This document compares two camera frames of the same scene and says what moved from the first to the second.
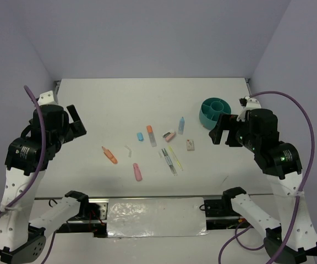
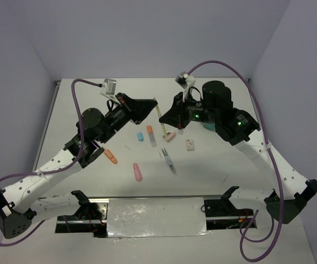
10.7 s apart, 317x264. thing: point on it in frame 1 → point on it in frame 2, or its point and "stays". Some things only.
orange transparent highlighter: (109, 155) stays
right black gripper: (224, 122) → (176, 115)
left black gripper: (76, 128) → (129, 106)
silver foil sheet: (156, 217) stays
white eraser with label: (190, 144) stays
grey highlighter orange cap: (151, 136) stays
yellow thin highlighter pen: (178, 161) → (160, 117)
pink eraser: (169, 136) stays
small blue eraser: (140, 136) stays
